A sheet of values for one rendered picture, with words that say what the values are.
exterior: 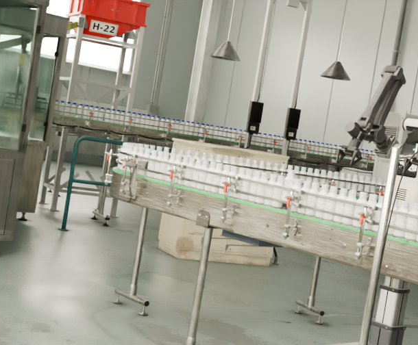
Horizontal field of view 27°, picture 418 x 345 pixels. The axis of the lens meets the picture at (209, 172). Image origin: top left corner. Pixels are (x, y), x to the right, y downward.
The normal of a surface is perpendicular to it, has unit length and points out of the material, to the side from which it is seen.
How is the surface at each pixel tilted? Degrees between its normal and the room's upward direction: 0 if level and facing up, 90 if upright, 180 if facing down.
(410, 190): 90
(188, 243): 90
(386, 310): 90
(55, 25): 90
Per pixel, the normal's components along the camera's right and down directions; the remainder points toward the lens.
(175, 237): -0.90, -0.12
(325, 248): -0.72, -0.08
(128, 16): 0.42, 0.11
